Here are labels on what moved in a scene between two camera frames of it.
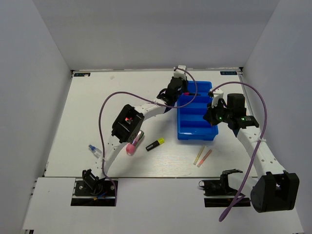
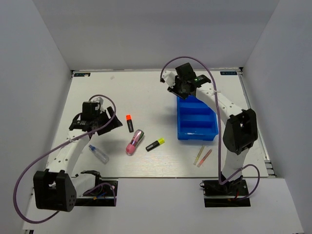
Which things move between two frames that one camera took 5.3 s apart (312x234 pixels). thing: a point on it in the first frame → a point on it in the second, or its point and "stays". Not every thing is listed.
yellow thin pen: (199, 155) stays
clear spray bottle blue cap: (96, 152) stays
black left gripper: (185, 82) → (115, 123)
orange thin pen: (204, 158) stays
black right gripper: (209, 116) → (174, 91)
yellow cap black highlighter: (161, 141) stays
